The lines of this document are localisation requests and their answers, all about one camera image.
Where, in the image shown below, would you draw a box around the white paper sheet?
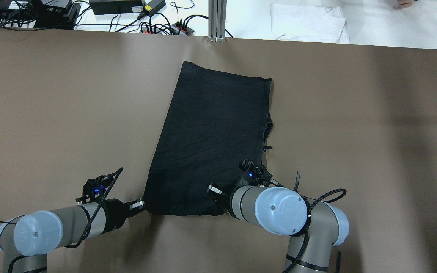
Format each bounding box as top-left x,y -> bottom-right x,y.
270,3 -> 351,44

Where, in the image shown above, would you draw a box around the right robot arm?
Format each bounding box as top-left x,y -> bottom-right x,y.
207,184 -> 350,273

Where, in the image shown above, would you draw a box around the black power adapter brick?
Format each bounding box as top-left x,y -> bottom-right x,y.
143,0 -> 165,16

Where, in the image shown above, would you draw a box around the aluminium frame post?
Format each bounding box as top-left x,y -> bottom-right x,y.
208,0 -> 227,43

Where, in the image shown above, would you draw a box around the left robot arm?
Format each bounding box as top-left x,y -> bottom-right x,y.
0,198 -> 146,273

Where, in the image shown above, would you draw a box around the grey orange usb hub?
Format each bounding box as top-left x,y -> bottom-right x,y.
171,21 -> 195,36
140,25 -> 161,34

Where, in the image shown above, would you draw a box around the black printed t-shirt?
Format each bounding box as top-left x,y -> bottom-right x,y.
143,61 -> 272,216

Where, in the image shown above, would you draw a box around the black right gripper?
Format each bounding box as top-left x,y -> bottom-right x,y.
207,183 -> 238,219

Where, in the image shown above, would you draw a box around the black flat box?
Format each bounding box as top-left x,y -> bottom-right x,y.
88,0 -> 145,15

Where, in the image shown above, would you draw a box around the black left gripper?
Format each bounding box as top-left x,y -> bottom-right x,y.
103,198 -> 145,232

